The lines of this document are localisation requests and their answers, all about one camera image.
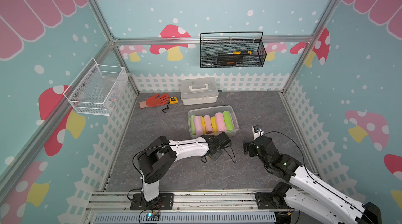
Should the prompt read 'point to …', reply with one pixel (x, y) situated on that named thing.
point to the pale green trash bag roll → (192, 125)
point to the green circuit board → (152, 217)
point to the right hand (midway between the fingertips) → (251, 139)
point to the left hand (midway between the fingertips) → (211, 152)
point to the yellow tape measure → (173, 100)
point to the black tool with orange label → (230, 60)
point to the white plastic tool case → (199, 90)
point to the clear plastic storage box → (211, 111)
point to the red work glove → (153, 101)
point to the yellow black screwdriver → (239, 53)
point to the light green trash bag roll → (229, 122)
